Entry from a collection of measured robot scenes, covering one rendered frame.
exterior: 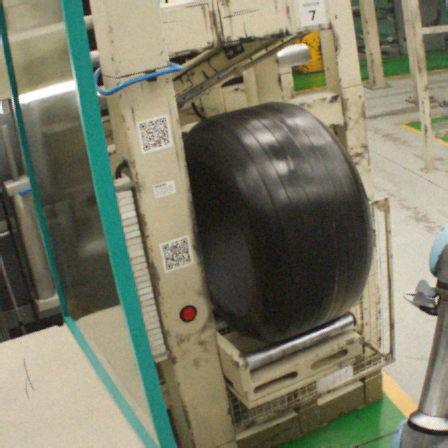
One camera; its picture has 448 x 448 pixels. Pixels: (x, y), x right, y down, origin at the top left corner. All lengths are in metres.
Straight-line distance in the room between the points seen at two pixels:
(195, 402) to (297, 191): 0.64
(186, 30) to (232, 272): 0.72
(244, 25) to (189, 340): 0.85
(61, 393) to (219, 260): 1.05
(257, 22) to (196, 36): 0.19
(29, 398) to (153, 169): 0.67
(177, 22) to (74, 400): 1.09
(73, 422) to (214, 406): 0.88
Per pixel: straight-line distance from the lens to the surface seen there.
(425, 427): 1.39
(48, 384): 1.15
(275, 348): 1.79
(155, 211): 1.60
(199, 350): 1.77
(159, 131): 1.56
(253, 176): 1.55
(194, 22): 1.86
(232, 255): 2.08
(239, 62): 2.07
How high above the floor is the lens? 1.85
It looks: 21 degrees down
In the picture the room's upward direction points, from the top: 9 degrees counter-clockwise
